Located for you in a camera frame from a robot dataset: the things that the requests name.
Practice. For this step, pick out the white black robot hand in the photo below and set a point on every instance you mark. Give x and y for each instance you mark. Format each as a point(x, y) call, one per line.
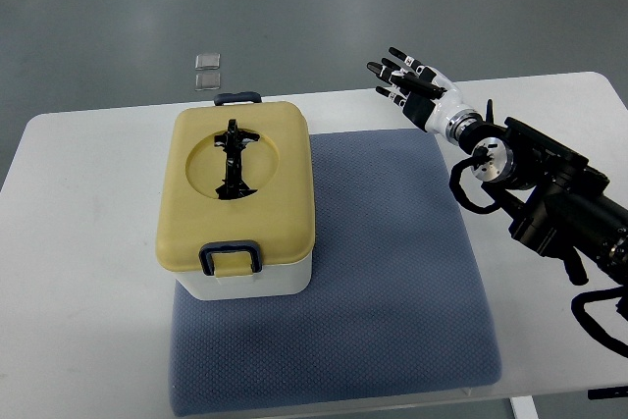
point(426, 97)

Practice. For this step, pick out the black table control panel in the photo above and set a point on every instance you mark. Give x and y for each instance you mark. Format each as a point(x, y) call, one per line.
point(608, 393)

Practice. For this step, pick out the white table leg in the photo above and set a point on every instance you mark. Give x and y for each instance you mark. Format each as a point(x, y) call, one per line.
point(523, 407)

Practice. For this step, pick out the yellow storage box lid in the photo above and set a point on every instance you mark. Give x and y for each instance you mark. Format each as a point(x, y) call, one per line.
point(238, 193)

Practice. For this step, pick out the blue padded mat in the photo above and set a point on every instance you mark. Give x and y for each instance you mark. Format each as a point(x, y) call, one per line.
point(395, 305)

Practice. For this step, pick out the white storage box base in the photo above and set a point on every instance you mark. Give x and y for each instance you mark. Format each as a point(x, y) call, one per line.
point(273, 280)

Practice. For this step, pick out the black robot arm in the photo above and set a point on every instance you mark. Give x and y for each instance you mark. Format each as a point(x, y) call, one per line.
point(555, 200)

